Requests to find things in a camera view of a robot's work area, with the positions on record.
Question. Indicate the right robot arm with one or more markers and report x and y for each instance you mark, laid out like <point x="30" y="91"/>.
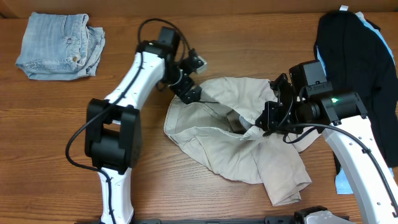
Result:
<point x="305" y="99"/>

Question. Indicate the beige khaki shorts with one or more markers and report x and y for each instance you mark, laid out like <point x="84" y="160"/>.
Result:
<point x="219" y="132"/>

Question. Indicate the black garment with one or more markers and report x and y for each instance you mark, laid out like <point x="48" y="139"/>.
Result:
<point x="356" y="57"/>

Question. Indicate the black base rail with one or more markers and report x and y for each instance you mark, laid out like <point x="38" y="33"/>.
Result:
<point x="316" y="214"/>

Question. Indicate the white garment tag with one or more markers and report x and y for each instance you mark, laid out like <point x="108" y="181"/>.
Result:
<point x="344" y="8"/>

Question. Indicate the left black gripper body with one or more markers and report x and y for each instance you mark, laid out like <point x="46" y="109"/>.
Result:
<point x="180" y="86"/>

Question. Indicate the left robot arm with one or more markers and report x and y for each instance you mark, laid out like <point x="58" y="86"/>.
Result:
<point x="113" y="138"/>

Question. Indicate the folded light blue jeans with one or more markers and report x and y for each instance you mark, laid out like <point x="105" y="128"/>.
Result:
<point x="60" y="47"/>

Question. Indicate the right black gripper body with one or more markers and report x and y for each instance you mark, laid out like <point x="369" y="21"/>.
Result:
<point x="279" y="117"/>

